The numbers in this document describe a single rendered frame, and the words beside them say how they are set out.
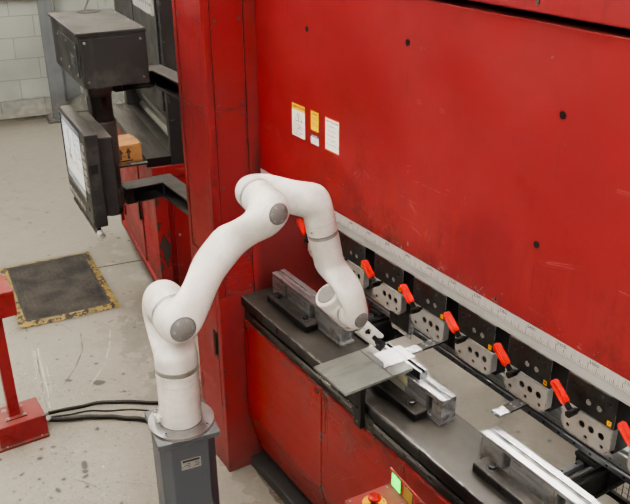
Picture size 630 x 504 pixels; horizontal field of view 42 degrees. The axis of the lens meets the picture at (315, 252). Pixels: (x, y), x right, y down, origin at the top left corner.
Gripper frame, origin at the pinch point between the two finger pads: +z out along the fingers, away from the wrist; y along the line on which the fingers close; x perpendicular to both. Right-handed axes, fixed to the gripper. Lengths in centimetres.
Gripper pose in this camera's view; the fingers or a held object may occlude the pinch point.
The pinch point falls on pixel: (378, 344)
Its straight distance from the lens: 263.9
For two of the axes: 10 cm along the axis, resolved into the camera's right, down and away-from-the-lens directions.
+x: -6.4, 7.6, -1.0
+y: -5.4, -3.6, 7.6
